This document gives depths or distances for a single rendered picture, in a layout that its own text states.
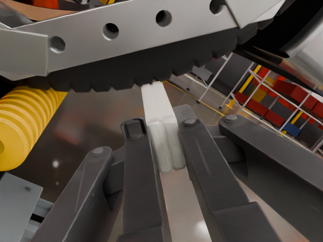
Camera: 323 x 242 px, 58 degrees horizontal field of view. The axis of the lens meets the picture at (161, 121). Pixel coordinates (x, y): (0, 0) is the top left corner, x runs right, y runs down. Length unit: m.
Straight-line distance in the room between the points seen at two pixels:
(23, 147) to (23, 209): 0.39
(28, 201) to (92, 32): 0.51
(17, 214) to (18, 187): 0.08
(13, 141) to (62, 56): 0.10
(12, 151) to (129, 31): 0.16
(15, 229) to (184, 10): 0.52
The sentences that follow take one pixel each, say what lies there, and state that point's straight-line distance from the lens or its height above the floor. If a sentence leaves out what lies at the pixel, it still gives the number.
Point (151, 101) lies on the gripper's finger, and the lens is 0.17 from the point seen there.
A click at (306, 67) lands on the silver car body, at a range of 0.49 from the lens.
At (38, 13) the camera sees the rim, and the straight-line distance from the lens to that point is 0.34.
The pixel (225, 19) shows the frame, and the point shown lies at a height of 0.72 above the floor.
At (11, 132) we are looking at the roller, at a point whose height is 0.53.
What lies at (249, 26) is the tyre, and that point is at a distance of 0.36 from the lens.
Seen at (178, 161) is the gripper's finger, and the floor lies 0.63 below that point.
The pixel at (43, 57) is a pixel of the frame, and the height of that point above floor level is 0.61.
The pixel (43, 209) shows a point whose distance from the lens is 0.82.
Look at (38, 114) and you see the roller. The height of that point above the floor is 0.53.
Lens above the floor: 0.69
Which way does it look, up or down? 16 degrees down
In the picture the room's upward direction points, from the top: 34 degrees clockwise
